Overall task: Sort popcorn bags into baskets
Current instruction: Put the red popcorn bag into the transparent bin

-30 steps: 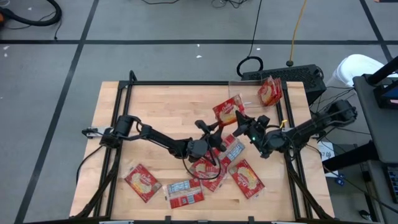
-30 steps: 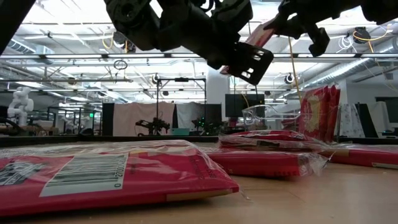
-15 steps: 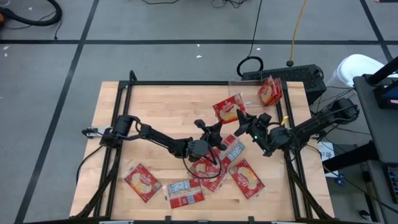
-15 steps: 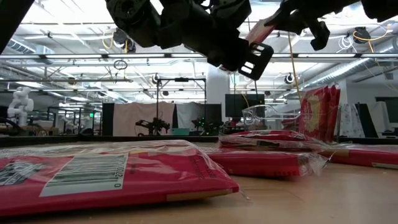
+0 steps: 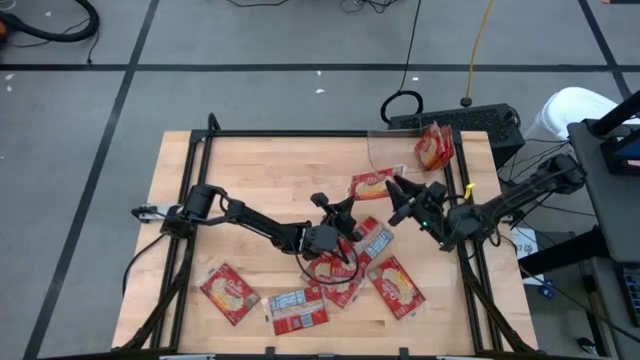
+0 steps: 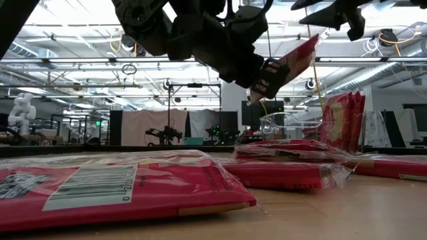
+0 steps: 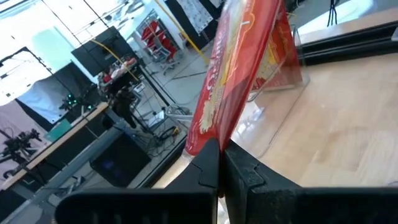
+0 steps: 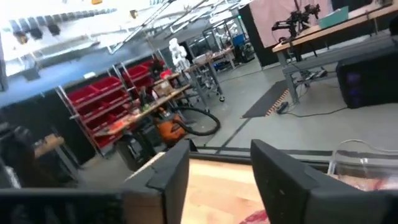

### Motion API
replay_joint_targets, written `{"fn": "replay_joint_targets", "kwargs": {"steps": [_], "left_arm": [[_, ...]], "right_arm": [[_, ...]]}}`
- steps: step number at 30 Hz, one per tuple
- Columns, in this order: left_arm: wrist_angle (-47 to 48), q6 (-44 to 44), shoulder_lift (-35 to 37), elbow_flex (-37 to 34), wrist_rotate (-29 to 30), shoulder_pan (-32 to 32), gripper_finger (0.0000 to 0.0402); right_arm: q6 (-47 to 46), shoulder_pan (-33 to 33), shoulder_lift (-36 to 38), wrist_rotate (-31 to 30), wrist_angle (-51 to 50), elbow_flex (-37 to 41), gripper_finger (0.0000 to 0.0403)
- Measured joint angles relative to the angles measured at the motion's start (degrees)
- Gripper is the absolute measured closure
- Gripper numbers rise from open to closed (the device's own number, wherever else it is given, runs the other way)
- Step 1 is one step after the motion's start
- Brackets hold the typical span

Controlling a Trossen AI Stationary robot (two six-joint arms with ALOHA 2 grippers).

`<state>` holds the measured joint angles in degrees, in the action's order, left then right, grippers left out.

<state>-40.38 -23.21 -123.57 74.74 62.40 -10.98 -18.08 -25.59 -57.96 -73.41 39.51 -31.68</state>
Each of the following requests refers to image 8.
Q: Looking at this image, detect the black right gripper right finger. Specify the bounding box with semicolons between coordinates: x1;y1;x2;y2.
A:
251;139;398;224

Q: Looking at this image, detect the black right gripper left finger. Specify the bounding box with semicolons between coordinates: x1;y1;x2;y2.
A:
0;139;190;224

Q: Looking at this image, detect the clear plastic basket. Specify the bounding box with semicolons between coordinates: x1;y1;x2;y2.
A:
326;139;398;191

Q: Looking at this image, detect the red popcorn bag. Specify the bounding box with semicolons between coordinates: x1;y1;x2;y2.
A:
331;173;398;191

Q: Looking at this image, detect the black bin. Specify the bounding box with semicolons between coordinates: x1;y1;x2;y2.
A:
116;133;156;170

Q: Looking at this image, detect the black power strip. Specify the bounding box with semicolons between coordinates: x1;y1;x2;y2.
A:
275;101;290;114

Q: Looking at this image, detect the person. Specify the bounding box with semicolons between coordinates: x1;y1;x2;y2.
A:
0;123;38;189

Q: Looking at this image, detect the black floor mat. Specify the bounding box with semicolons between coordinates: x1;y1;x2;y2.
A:
241;79;292;119

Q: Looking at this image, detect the orange shop vacuum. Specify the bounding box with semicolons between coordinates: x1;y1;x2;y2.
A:
155;113;187;147

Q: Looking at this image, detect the metal rack with red bins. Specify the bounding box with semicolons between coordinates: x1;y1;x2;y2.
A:
55;58;162;156

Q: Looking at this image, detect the long wooden workbench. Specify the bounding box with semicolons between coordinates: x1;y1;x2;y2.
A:
93;83;191;138

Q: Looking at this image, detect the black computer case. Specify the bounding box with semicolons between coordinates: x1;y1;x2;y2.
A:
335;46;398;110

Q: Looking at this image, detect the cardboard box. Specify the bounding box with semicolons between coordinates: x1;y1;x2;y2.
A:
154;81;175;97

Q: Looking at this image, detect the grey rolling workbench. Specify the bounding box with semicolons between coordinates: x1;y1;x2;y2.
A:
186;46;237;103

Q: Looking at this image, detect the black divider panel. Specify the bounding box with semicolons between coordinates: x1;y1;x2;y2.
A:
238;6;268;67

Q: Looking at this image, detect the white humanoid robot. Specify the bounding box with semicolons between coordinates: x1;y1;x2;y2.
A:
169;37;191;72

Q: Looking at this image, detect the teal box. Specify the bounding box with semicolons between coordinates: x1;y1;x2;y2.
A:
317;6;349;29

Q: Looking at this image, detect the black vacuum hose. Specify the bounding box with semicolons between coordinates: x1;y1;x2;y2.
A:
169;105;221;137

